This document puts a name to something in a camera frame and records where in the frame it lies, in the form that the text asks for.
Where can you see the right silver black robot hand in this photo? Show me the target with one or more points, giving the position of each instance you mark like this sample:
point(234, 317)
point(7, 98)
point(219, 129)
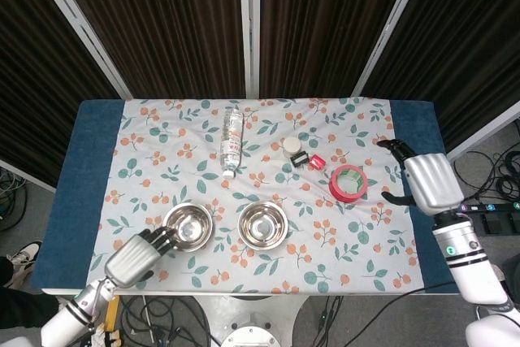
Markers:
point(432, 180)

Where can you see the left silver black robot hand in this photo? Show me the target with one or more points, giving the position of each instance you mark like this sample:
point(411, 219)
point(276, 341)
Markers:
point(134, 259)

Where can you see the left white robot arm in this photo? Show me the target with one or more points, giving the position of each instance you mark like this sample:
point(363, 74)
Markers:
point(69, 318)

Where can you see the white grey robot base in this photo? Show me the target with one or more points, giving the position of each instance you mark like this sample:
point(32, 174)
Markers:
point(250, 310)

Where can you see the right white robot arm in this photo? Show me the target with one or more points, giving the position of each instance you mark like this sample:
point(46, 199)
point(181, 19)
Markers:
point(467, 265)

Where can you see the yellow bar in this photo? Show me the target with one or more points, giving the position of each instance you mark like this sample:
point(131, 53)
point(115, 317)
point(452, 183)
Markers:
point(113, 314)

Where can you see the black power strip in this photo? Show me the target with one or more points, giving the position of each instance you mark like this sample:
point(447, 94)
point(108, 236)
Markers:
point(491, 207)

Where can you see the white black work glove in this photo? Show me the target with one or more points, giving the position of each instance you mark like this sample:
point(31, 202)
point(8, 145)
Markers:
point(106, 339)

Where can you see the red tape roll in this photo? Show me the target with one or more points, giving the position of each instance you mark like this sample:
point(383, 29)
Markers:
point(339, 192)

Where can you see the floral patterned tablecloth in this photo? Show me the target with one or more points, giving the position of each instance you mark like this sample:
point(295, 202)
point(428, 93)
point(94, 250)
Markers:
point(183, 168)

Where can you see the white black sneaker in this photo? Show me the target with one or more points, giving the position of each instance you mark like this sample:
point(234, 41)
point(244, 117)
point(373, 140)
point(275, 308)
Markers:
point(24, 257)

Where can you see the blue table cover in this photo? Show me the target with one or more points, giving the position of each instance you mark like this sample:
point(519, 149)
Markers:
point(93, 152)

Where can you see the black plastic buckle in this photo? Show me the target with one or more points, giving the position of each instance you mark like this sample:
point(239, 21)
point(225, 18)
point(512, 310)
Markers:
point(300, 159)

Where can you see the small white round jar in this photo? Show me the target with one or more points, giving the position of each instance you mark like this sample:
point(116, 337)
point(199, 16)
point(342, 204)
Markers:
point(292, 146)

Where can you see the dark ribbed partition panel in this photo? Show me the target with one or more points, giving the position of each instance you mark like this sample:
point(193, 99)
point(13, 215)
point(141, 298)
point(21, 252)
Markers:
point(467, 38)
point(32, 58)
point(325, 22)
point(162, 22)

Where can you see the clear plastic water bottle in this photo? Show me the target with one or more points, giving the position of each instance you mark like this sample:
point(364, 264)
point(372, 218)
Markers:
point(231, 140)

